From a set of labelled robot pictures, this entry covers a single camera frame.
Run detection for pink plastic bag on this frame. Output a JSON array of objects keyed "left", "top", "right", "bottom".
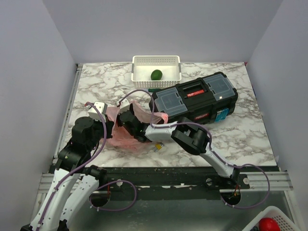
[{"left": 104, "top": 101, "right": 169, "bottom": 152}]

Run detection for green fake fruit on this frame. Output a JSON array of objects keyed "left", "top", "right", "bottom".
[{"left": 150, "top": 69, "right": 163, "bottom": 81}]

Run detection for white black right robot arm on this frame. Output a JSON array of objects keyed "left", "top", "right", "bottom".
[{"left": 117, "top": 101, "right": 240, "bottom": 189}]

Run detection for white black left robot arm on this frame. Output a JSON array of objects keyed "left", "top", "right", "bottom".
[{"left": 21, "top": 116, "right": 114, "bottom": 231}]

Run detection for white perforated plastic basket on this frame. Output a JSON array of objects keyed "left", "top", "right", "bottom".
[{"left": 131, "top": 55, "right": 181, "bottom": 89}]

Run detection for black toolbox clear lids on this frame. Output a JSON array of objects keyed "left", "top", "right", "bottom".
[{"left": 149, "top": 72, "right": 238, "bottom": 124}]

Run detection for red ball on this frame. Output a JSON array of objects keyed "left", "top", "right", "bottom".
[{"left": 258, "top": 218, "right": 281, "bottom": 231}]

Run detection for white basket bottom right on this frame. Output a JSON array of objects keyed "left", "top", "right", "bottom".
[{"left": 242, "top": 206, "right": 300, "bottom": 231}]

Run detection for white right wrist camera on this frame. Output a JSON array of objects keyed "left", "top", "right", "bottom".
[{"left": 116, "top": 99, "right": 130, "bottom": 114}]

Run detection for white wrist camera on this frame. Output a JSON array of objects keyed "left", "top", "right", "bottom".
[
  {"left": 85, "top": 101, "right": 108, "bottom": 122},
  {"left": 116, "top": 99, "right": 130, "bottom": 114}
]

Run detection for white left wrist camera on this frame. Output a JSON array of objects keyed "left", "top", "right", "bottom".
[{"left": 85, "top": 101, "right": 108, "bottom": 122}]

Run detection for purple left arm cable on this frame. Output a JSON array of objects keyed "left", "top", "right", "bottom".
[{"left": 40, "top": 102, "right": 138, "bottom": 226}]

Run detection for green handled screwdriver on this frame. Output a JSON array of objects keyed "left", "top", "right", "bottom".
[{"left": 143, "top": 89, "right": 161, "bottom": 92}]

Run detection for aluminium rail left edge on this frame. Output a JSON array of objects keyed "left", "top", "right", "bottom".
[{"left": 52, "top": 64, "right": 83, "bottom": 164}]

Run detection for aluminium rail front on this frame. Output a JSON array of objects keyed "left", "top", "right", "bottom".
[{"left": 240, "top": 171, "right": 294, "bottom": 191}]

